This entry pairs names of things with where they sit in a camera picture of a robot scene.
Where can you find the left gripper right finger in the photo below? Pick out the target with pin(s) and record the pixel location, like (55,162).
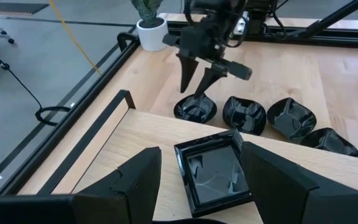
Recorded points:
(278,193)

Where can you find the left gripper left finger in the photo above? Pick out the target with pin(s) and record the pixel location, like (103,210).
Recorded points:
(135,186)

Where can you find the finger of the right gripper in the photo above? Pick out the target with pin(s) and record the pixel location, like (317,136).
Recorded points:
(186,73)
(209,81)

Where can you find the black square mini plate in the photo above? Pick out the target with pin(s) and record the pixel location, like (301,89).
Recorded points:
(213,177)

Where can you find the snake plant in white pot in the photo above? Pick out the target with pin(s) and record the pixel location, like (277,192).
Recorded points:
(152,37)

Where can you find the wooden riser shelf black legs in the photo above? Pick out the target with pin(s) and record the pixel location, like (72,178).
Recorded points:
(154,130)

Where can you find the grey floor mat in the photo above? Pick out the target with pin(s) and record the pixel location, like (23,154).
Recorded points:
(14,7)

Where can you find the black aluminium rig frame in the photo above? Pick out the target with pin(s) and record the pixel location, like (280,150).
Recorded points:
(322,39)

